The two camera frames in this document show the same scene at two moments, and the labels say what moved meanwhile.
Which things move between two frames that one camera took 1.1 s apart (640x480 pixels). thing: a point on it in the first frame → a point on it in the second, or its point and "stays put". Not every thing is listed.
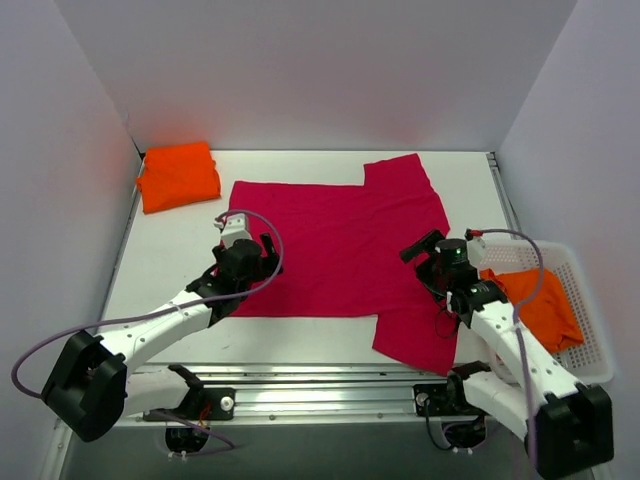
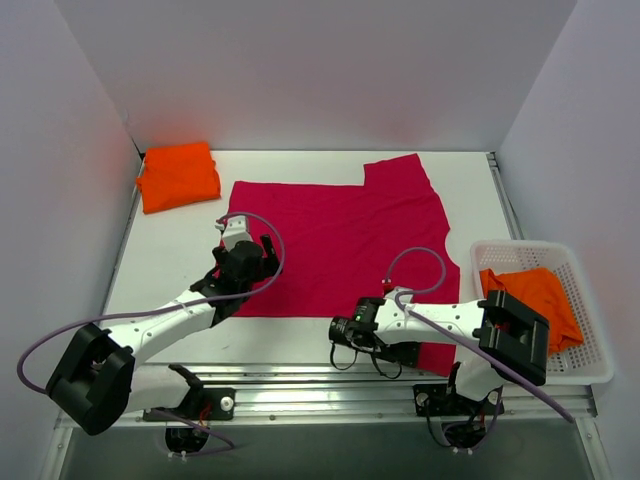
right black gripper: [426, 265] → [370, 341]
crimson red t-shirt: [343, 252] stays put
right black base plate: [443, 400] stays put
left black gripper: [245, 251] stays put
